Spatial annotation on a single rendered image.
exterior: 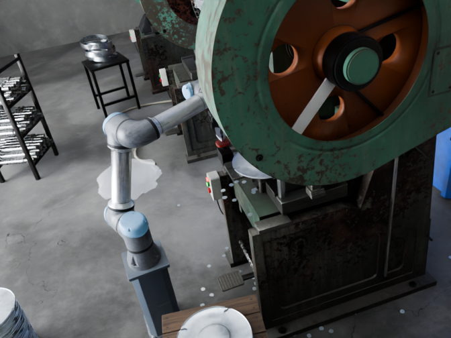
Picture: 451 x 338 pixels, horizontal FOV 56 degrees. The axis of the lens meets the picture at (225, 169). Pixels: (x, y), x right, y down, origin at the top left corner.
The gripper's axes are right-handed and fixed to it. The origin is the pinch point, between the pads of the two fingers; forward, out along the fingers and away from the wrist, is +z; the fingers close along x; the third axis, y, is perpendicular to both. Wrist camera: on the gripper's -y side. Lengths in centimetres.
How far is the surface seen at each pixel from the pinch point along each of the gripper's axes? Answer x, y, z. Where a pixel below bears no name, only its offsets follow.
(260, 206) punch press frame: -1.9, -45.6, 11.1
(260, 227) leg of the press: 3, -58, 11
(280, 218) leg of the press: -7, -57, 11
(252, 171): -2.4, -38.8, -2.6
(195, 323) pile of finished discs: 38, -71, 38
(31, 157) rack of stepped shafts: 127, 153, 55
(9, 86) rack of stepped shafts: 123, 164, -3
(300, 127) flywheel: -8, -78, -39
